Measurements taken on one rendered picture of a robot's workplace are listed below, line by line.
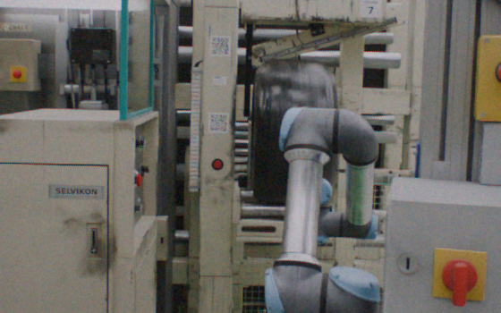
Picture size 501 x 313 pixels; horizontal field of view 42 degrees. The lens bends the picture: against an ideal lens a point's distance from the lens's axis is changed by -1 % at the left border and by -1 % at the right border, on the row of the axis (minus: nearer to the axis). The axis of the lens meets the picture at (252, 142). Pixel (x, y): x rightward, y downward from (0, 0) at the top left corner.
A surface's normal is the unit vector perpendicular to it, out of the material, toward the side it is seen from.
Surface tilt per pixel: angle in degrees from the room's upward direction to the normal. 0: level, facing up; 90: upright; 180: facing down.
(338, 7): 90
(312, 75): 39
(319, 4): 90
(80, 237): 90
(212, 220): 90
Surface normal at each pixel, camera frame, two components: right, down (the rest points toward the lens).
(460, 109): -0.23, 0.08
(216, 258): 0.03, 0.10
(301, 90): 0.04, -0.51
